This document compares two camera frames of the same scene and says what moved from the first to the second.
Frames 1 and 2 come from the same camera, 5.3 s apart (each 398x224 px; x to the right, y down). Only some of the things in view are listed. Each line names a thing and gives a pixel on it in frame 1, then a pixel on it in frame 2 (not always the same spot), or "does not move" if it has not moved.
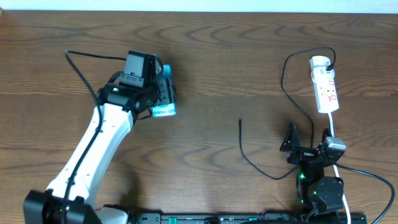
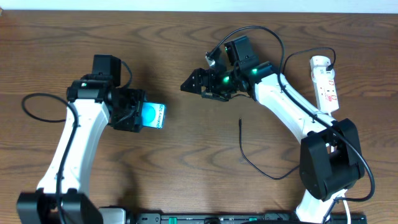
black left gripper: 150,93 → 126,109
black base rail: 260,218 does not move
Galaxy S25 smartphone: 166,107 → 153,115
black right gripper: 286,147 → 210,74
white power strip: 325,89 does not move
